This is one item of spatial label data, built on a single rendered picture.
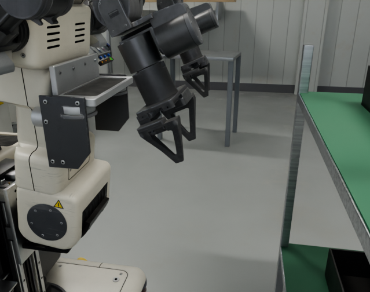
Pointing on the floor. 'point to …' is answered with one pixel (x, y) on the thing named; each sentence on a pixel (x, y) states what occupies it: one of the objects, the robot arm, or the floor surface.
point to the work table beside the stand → (227, 84)
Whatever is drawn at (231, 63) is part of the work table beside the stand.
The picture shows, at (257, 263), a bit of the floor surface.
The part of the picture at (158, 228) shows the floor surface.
